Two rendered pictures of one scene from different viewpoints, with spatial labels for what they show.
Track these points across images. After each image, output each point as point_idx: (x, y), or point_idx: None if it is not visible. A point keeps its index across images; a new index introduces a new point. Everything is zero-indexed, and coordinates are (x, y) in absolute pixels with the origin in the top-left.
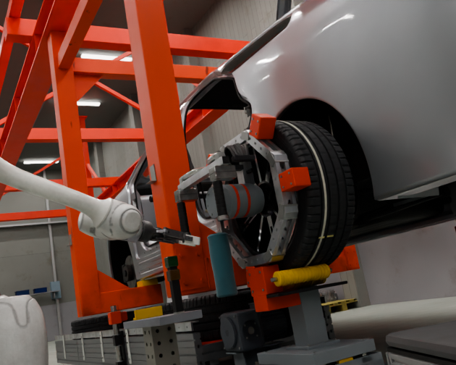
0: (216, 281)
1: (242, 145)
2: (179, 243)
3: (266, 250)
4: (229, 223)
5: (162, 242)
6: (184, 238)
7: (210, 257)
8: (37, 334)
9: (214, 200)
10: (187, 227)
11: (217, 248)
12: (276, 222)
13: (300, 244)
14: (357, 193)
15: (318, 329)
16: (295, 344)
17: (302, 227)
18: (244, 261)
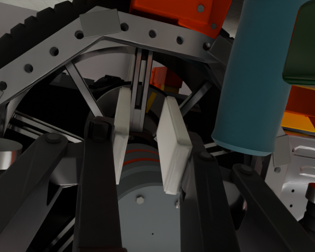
0: (289, 2)
1: None
2: (182, 140)
3: (200, 78)
4: (252, 167)
5: (305, 235)
6: (36, 141)
7: (277, 86)
8: None
9: (138, 235)
10: (305, 219)
11: (237, 103)
12: (20, 85)
13: (34, 27)
14: (85, 115)
15: None
16: None
17: (7, 57)
18: (213, 51)
